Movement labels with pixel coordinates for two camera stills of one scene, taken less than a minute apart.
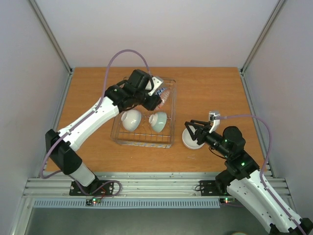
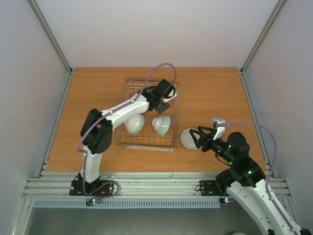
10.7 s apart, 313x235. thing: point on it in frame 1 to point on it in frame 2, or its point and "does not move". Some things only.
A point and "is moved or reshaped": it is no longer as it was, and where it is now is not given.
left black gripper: [154, 102] to [160, 109]
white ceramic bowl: [131, 119] is moved or reshaped
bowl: [188, 140] does not move
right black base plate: [210, 188] does not move
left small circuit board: [94, 200] does not move
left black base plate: [98, 187] does not move
